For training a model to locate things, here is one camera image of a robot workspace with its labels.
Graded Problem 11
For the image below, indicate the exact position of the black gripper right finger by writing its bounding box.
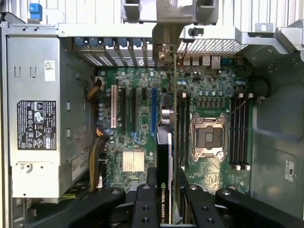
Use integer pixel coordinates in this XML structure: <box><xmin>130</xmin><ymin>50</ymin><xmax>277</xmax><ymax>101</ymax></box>
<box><xmin>176</xmin><ymin>167</ymin><xmax>304</xmax><ymax>228</ymax></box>

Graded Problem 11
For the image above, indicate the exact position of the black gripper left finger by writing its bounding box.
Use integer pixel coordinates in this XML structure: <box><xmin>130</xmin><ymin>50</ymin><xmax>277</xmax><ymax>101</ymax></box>
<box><xmin>68</xmin><ymin>167</ymin><xmax>159</xmax><ymax>228</ymax></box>

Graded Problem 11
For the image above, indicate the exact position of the green graphics card black shroud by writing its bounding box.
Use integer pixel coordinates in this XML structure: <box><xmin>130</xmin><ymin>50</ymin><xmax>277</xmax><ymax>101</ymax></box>
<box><xmin>152</xmin><ymin>0</ymin><xmax>193</xmax><ymax>228</ymax></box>

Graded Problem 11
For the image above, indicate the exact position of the silver finned chipset heatsink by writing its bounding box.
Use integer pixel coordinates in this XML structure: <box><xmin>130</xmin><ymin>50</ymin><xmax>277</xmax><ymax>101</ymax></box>
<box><xmin>122</xmin><ymin>150</ymin><xmax>145</xmax><ymax>172</ymax></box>

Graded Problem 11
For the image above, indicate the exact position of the metal CPU socket cover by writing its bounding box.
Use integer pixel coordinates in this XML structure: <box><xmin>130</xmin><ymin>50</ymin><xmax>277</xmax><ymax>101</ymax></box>
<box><xmin>193</xmin><ymin>113</ymin><xmax>227</xmax><ymax>160</ymax></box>

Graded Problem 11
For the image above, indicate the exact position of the CPU socket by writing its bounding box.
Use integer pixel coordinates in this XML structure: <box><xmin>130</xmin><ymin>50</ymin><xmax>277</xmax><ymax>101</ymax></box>
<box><xmin>190</xmin><ymin>111</ymin><xmax>229</xmax><ymax>162</ymax></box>

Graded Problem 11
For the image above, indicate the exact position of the black RAM slot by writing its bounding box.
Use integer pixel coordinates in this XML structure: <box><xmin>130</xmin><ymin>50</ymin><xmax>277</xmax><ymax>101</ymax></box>
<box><xmin>178</xmin><ymin>93</ymin><xmax>185</xmax><ymax>167</ymax></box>
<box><xmin>184</xmin><ymin>93</ymin><xmax>191</xmax><ymax>167</ymax></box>
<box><xmin>230</xmin><ymin>93</ymin><xmax>237</xmax><ymax>171</ymax></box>
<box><xmin>245</xmin><ymin>93</ymin><xmax>252</xmax><ymax>171</ymax></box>
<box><xmin>240</xmin><ymin>93</ymin><xmax>247</xmax><ymax>171</ymax></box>
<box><xmin>235</xmin><ymin>93</ymin><xmax>241</xmax><ymax>171</ymax></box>

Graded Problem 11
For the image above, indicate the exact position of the blue expansion slot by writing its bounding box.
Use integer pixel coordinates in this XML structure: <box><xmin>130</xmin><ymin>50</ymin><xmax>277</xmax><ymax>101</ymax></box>
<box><xmin>151</xmin><ymin>87</ymin><xmax>158</xmax><ymax>134</ymax></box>

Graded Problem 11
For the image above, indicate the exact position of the thin socket locking lever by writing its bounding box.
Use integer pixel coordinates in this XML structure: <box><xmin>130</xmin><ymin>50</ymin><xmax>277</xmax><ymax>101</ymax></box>
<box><xmin>228</xmin><ymin>100</ymin><xmax>247</xmax><ymax>117</ymax></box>

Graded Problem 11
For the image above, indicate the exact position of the white expansion slot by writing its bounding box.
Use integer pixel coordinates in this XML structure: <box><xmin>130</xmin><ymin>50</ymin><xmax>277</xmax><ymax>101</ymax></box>
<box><xmin>110</xmin><ymin>85</ymin><xmax>119</xmax><ymax>129</ymax></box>

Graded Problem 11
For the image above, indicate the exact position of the grey open PC case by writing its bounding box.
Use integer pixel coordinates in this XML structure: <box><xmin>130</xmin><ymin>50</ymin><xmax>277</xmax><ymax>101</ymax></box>
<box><xmin>0</xmin><ymin>14</ymin><xmax>304</xmax><ymax>228</ymax></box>

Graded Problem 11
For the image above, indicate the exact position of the green motherboard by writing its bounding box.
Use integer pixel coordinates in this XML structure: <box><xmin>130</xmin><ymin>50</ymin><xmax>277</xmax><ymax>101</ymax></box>
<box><xmin>95</xmin><ymin>64</ymin><xmax>254</xmax><ymax>196</ymax></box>

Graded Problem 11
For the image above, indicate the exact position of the black power supply label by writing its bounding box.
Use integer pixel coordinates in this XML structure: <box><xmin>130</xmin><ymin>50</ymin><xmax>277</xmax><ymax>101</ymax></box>
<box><xmin>17</xmin><ymin>100</ymin><xmax>57</xmax><ymax>151</ymax></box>

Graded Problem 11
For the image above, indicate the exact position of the silver power supply unit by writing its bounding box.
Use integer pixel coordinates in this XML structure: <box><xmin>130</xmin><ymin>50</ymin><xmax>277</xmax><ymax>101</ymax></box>
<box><xmin>6</xmin><ymin>35</ymin><xmax>96</xmax><ymax>199</ymax></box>

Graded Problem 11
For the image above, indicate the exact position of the white sticker on power supply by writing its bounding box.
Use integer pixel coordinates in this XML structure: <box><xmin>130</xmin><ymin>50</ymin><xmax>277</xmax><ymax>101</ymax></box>
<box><xmin>44</xmin><ymin>60</ymin><xmax>56</xmax><ymax>82</ymax></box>

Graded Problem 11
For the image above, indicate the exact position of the grey plastic parts rack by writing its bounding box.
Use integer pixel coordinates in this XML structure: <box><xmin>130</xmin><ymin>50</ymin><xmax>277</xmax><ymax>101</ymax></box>
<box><xmin>120</xmin><ymin>0</ymin><xmax>219</xmax><ymax>24</ymax></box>

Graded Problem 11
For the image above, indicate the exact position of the small blue plastic latch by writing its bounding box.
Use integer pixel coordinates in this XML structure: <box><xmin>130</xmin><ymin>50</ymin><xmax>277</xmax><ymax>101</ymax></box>
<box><xmin>28</xmin><ymin>3</ymin><xmax>43</xmax><ymax>21</ymax></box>

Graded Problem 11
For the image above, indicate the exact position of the yellow black power wire bundle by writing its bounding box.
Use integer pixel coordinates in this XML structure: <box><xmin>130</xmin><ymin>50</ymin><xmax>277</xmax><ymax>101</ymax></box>
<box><xmin>85</xmin><ymin>79</ymin><xmax>110</xmax><ymax>193</ymax></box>

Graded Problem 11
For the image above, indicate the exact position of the white sticker on case wall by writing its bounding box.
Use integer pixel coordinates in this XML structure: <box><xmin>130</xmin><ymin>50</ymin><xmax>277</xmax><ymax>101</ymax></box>
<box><xmin>285</xmin><ymin>160</ymin><xmax>298</xmax><ymax>183</ymax></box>

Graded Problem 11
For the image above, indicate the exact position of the small black intrusion switch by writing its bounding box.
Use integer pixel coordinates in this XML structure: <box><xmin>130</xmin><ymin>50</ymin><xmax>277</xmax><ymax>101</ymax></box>
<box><xmin>187</xmin><ymin>28</ymin><xmax>205</xmax><ymax>36</ymax></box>

